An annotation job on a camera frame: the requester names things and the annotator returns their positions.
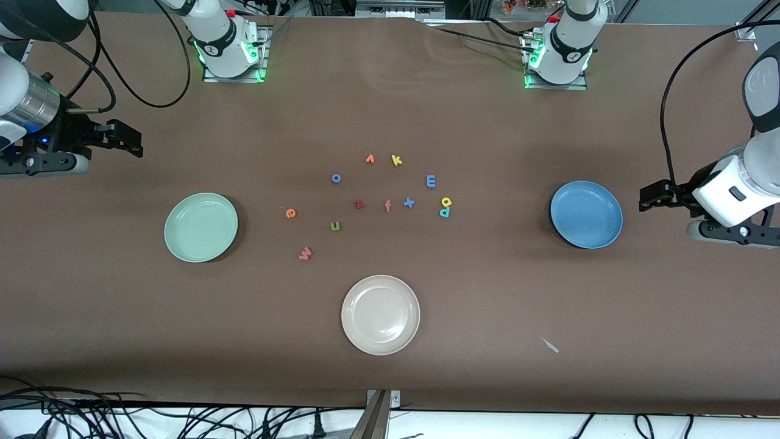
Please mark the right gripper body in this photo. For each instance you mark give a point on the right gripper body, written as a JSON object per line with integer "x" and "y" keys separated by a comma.
{"x": 68, "y": 133}

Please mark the pink letter w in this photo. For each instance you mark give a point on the pink letter w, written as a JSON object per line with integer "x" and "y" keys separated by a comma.
{"x": 305, "y": 253}

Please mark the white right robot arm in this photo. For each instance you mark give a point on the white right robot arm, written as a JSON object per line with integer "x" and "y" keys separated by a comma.
{"x": 222, "y": 42}

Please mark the blue plate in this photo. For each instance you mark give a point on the blue plate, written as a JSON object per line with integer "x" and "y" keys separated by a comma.
{"x": 586, "y": 214}

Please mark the light green plate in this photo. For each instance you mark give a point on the light green plate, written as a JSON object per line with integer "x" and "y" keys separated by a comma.
{"x": 201, "y": 227}

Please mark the small white tape scrap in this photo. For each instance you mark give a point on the small white tape scrap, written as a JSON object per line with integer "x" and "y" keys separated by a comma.
{"x": 550, "y": 346}

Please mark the brown table cover sheet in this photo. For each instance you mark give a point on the brown table cover sheet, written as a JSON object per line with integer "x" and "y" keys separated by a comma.
{"x": 122, "y": 341}

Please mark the orange background objects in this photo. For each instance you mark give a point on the orange background objects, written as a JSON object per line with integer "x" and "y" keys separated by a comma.
{"x": 524, "y": 5}

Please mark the beige plate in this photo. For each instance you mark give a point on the beige plate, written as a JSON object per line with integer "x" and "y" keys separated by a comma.
{"x": 381, "y": 315}

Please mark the grey power strip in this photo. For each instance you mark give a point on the grey power strip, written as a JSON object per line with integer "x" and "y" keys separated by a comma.
{"x": 399, "y": 8}

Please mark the black power plug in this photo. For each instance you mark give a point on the black power plug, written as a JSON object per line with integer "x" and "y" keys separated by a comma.
{"x": 317, "y": 425}

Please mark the aluminium frame profile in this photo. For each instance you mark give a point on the aluminium frame profile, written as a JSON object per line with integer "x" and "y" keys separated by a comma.
{"x": 746, "y": 30}

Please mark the metal table edge bracket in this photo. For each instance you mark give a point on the metal table edge bracket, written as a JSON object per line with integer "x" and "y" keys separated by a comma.
{"x": 382, "y": 399}

